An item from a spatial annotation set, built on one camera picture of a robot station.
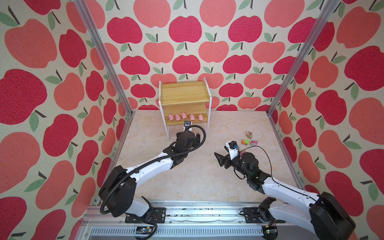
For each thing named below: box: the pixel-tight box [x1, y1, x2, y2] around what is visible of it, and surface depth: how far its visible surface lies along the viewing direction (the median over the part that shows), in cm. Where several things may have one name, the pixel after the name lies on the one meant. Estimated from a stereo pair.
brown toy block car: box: [246, 131, 253, 139], surface depth 107 cm
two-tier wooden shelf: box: [158, 77, 213, 141], surface depth 90 cm
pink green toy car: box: [250, 140, 258, 146], surface depth 103 cm
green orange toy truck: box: [240, 139, 250, 146], surface depth 103 cm
